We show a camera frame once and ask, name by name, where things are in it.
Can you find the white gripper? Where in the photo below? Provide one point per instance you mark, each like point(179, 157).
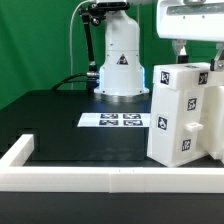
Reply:
point(203, 21)

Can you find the white cabinet top block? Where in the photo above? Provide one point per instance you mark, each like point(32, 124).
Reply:
point(187, 76)

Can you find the white door panel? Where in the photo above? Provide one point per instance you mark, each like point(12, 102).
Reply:
point(193, 100)
point(212, 137)

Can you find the white cabinet body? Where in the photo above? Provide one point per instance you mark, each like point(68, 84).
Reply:
point(166, 128)

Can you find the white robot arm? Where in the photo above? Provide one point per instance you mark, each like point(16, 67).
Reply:
point(121, 77)

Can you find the white marker base sheet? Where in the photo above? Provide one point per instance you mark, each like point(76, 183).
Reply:
point(119, 120)

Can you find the white U-shaped frame wall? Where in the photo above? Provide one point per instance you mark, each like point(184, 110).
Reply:
point(15, 175)

